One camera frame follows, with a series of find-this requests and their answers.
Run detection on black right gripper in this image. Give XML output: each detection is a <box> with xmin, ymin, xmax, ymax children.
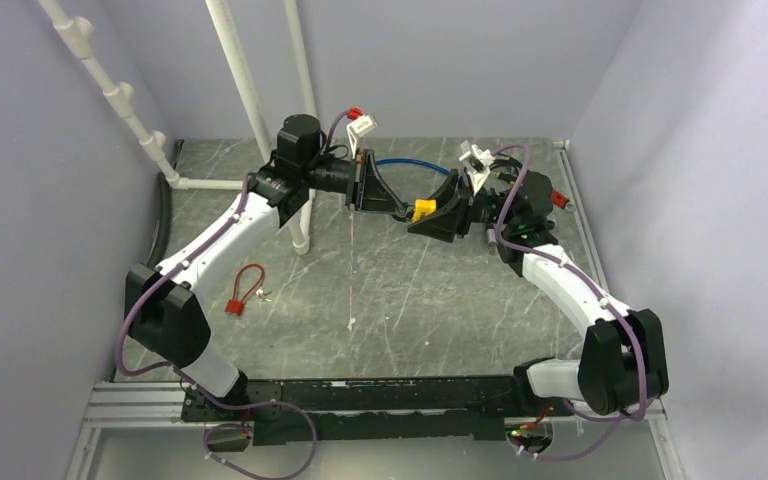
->
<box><xmin>405</xmin><ymin>170</ymin><xmax>518</xmax><ymax>244</ymax></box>

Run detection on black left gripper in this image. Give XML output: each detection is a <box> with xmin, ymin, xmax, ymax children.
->
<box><xmin>302</xmin><ymin>149</ymin><xmax>405</xmax><ymax>215</ymax></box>

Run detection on yellow padlock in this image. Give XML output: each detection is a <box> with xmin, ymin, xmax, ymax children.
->
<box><xmin>411</xmin><ymin>199</ymin><xmax>437</xmax><ymax>223</ymax></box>

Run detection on red cable padlock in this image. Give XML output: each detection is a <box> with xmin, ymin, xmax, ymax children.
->
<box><xmin>224</xmin><ymin>263</ymin><xmax>266</xmax><ymax>317</ymax></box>

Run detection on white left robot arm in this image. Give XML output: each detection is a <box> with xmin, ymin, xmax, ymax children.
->
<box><xmin>115</xmin><ymin>108</ymin><xmax>410</xmax><ymax>420</ymax></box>

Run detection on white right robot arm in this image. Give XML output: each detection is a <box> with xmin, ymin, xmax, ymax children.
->
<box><xmin>408</xmin><ymin>171</ymin><xmax>669</xmax><ymax>417</ymax></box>

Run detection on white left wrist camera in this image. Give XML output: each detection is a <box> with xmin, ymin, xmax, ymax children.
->
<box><xmin>346</xmin><ymin>107</ymin><xmax>378</xmax><ymax>159</ymax></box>

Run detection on black coiled cable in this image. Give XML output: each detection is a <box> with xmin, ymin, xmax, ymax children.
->
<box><xmin>489</xmin><ymin>151</ymin><xmax>539</xmax><ymax>193</ymax></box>

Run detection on red handled wrench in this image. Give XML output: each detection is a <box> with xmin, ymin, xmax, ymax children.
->
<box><xmin>550</xmin><ymin>190</ymin><xmax>576</xmax><ymax>212</ymax></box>

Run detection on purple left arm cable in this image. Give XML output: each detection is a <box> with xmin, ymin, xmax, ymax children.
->
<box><xmin>113</xmin><ymin>109</ymin><xmax>319</xmax><ymax>480</ymax></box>

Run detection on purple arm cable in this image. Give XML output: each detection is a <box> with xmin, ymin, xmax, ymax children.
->
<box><xmin>493</xmin><ymin>144</ymin><xmax>654</xmax><ymax>464</ymax></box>
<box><xmin>113</xmin><ymin>109</ymin><xmax>319</xmax><ymax>480</ymax></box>

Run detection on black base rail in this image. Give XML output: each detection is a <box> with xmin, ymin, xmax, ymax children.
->
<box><xmin>181</xmin><ymin>374</ymin><xmax>571</xmax><ymax>446</ymax></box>

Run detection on black corrugated hose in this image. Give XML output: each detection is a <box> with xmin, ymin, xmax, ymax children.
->
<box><xmin>140</xmin><ymin>172</ymin><xmax>175</xmax><ymax>273</ymax></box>

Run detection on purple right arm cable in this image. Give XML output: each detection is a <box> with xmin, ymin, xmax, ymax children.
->
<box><xmin>493</xmin><ymin>144</ymin><xmax>654</xmax><ymax>464</ymax></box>

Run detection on white PVC pipe frame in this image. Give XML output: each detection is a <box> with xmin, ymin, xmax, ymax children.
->
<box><xmin>38</xmin><ymin>0</ymin><xmax>324</xmax><ymax>256</ymax></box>

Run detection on aluminium extrusion frame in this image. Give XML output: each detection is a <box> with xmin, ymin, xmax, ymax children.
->
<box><xmin>66</xmin><ymin>382</ymin><xmax>688</xmax><ymax>479</ymax></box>

